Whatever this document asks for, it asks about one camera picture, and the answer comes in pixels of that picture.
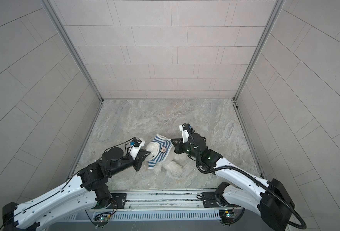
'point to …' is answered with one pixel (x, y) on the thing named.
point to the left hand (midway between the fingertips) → (153, 152)
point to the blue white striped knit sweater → (165, 145)
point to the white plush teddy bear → (173, 165)
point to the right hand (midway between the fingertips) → (170, 142)
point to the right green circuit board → (226, 213)
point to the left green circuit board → (101, 219)
